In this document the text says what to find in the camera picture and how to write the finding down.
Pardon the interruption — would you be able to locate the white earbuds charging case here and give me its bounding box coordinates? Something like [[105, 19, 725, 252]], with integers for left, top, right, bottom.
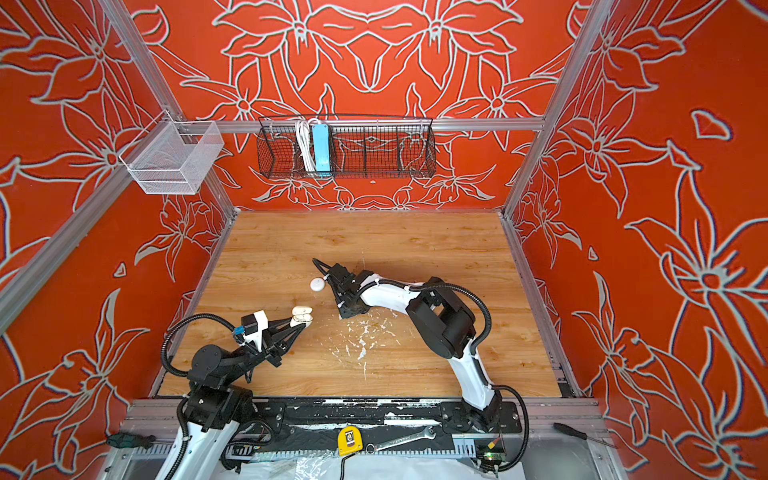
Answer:
[[310, 277, 326, 292]]

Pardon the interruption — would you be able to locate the light blue box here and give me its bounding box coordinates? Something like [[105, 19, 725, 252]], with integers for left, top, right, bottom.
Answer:
[[312, 123, 331, 176]]

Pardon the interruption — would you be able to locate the black wire basket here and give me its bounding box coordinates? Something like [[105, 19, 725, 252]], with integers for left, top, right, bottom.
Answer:
[[256, 115, 437, 180]]

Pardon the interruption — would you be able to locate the small white case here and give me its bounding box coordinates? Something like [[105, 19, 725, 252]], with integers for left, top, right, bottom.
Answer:
[[290, 305, 313, 327]]

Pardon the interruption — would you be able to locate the black screwdriver on frame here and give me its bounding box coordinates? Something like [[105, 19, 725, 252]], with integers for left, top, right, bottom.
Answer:
[[552, 422, 614, 448]]

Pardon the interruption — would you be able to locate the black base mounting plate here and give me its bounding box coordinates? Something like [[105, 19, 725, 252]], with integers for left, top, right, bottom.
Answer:
[[234, 397, 523, 457]]

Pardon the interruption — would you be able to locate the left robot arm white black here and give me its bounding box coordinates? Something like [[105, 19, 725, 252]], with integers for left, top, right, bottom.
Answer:
[[157, 306, 312, 479]]

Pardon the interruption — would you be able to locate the yellow tape measure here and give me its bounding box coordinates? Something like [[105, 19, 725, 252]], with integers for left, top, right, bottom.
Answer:
[[337, 426, 364, 457]]

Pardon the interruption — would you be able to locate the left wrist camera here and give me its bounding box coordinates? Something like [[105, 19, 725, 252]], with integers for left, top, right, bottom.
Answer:
[[233, 310, 269, 352]]

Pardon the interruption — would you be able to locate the clear plastic bin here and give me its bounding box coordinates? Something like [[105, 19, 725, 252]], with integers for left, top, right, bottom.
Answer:
[[121, 120, 224, 195]]

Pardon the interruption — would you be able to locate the green handled tool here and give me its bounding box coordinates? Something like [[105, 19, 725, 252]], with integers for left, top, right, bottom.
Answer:
[[106, 432, 156, 449]]

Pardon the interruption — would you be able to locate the white cable bundle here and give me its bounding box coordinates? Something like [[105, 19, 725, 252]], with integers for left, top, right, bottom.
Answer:
[[294, 118, 319, 174]]

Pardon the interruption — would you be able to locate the silver wrench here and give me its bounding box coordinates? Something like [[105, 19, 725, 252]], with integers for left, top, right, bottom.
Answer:
[[365, 426, 436, 454]]

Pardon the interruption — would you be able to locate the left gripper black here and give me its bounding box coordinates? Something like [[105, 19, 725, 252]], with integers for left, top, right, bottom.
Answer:
[[222, 317, 304, 389]]

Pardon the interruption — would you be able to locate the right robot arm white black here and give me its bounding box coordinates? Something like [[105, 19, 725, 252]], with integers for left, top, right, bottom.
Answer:
[[312, 258, 530, 474]]

